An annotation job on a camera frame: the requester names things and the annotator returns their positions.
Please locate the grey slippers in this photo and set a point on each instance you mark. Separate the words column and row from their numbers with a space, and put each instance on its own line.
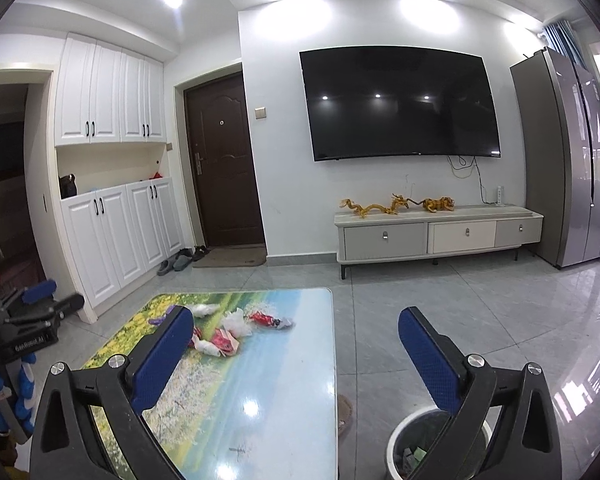
column 177, row 262

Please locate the dark brown entrance door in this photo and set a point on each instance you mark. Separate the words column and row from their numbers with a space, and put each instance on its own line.
column 222, row 163

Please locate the beige wall switch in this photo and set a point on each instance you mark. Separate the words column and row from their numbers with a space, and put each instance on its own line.
column 260, row 113

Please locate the white black trash bin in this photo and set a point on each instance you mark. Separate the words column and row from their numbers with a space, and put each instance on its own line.
column 412, row 439

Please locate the golden dragon ornament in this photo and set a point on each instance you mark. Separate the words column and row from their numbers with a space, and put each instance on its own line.
column 432, row 205

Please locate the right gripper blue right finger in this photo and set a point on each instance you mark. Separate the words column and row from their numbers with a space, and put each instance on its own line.
column 515, row 403

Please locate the white crumpled plastic bag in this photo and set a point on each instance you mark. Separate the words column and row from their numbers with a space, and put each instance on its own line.
column 237, row 324

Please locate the grey double door refrigerator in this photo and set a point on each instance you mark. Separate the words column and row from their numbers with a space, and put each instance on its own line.
column 559, row 103

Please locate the black shoes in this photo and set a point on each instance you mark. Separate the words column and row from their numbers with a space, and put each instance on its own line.
column 200, row 252

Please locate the brown door mat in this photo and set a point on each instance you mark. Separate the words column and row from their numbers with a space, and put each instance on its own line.
column 233, row 256

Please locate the white tissue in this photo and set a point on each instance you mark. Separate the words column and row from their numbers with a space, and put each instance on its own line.
column 206, row 347

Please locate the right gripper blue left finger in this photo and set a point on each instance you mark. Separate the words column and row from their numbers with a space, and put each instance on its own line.
column 66, row 443

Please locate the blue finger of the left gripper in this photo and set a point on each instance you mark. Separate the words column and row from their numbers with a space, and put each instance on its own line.
column 39, row 292
column 68, row 306

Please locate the purple plastic bag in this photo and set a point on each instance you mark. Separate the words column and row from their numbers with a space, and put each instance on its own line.
column 157, row 321

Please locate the blue window curtain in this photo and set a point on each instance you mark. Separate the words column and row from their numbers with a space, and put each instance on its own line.
column 560, row 37

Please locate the white upper wall cabinet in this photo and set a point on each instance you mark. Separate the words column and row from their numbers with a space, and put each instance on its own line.
column 107, row 94

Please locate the blue white gloved left hand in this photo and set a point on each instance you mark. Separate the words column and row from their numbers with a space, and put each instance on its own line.
column 17, row 403

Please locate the red black wrapper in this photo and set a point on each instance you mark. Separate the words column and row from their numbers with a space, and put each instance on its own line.
column 267, row 320

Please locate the black wall television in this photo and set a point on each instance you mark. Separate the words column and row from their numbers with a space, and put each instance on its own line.
column 378, row 101

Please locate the black bag on shelf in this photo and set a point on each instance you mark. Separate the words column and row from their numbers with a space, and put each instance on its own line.
column 67, row 186

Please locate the landscape print coffee table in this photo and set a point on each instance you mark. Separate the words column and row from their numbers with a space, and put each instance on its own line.
column 269, row 411

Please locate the pink red wrapper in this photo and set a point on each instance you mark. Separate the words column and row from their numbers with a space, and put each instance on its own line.
column 223, row 340

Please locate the white grey TV stand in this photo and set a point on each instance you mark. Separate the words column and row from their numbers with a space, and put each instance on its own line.
column 417, row 234

